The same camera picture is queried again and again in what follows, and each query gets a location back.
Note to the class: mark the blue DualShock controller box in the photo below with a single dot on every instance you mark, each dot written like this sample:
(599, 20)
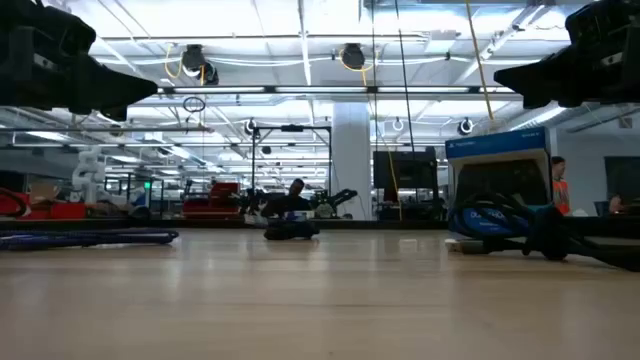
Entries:
(500, 142)

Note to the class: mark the grey horizontal ceiling pipe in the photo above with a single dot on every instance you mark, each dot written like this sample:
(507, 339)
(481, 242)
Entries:
(100, 129)

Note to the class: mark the red plastic bin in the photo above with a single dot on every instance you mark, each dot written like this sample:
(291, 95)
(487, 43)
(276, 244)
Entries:
(67, 211)
(12, 205)

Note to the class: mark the dark blue bag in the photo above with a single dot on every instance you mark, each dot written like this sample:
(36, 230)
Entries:
(100, 237)

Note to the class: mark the white humanoid robot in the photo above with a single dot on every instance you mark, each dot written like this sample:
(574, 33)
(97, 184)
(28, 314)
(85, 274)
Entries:
(89, 172)

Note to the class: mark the small black ceiling reel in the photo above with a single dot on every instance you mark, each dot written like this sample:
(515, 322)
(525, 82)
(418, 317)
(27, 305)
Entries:
(250, 127)

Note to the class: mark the background black robot arm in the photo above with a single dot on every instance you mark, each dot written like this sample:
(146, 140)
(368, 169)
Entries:
(340, 195)

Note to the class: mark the black aluminium table frame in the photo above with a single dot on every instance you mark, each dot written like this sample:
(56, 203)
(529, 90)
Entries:
(375, 224)

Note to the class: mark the person in orange vest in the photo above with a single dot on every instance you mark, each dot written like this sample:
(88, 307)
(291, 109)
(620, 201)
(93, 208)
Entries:
(561, 195)

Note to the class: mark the seated person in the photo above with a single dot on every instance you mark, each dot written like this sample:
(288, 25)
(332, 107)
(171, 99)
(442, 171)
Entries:
(290, 202)

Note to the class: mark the long ceiling light bar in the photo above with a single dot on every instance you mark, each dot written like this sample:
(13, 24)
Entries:
(320, 90)

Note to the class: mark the white building pillar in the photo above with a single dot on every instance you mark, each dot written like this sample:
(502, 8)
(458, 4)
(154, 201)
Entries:
(352, 160)

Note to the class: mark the red tool cart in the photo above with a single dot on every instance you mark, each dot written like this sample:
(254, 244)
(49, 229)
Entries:
(220, 192)

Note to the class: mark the black gantry camera stand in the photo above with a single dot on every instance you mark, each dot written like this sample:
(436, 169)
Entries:
(292, 128)

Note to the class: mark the dark wall screen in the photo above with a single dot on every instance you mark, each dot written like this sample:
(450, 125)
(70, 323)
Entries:
(622, 175)

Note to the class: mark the black screen on stand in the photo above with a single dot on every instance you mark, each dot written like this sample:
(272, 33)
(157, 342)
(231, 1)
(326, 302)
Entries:
(405, 170)

